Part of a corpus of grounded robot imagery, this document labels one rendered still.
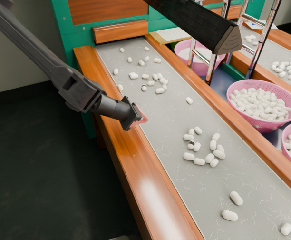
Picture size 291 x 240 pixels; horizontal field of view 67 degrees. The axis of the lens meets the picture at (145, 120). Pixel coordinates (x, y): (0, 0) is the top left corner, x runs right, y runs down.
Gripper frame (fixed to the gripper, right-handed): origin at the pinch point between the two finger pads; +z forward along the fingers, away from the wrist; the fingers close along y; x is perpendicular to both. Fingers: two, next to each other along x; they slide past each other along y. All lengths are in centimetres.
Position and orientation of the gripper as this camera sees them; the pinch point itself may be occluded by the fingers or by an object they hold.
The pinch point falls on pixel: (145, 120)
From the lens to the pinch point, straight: 73.5
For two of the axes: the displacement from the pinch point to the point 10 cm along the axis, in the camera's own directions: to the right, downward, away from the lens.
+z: 7.0, 2.5, 6.6
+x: -5.9, 7.2, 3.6
